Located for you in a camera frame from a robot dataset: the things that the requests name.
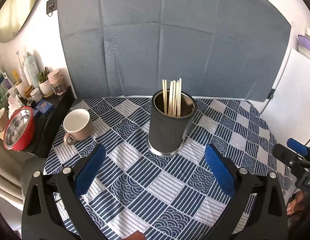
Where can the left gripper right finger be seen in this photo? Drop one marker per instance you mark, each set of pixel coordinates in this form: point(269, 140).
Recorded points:
point(267, 219)

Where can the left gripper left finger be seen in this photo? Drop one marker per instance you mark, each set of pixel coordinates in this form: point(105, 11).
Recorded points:
point(41, 218)

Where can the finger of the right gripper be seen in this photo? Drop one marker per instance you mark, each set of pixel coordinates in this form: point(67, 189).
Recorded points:
point(297, 147)

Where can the wooden chopstick crossing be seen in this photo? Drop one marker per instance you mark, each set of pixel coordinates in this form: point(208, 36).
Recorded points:
point(174, 98)

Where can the right hand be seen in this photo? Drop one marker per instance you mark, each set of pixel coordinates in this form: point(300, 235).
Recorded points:
point(298, 205)

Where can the red pot with lid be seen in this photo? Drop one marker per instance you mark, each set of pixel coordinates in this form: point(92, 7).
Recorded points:
point(19, 130)

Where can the black side shelf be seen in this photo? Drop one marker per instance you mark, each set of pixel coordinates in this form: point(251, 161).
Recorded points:
point(47, 125)

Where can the blue patterned tablecloth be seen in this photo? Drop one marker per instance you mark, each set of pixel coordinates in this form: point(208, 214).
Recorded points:
point(164, 197)

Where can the beige ceramic mug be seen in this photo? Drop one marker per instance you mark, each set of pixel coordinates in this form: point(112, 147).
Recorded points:
point(78, 126)

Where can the blue small box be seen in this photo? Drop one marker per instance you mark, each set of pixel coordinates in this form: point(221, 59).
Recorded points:
point(44, 106)

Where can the grey-blue fabric backdrop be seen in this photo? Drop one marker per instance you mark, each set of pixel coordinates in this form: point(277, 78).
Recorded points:
point(218, 48)

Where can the black cylindrical utensil holder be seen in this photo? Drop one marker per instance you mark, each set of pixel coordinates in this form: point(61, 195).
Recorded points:
point(168, 134)

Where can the small potted succulent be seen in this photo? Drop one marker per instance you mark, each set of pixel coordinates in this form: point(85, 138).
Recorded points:
point(44, 84)

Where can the pink jar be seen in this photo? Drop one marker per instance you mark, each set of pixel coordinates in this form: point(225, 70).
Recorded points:
point(58, 82)

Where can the white pump bottle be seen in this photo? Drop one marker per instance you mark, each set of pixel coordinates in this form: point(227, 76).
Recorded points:
point(32, 69)

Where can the oval wall mirror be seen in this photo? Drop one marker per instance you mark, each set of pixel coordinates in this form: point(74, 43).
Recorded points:
point(13, 15)

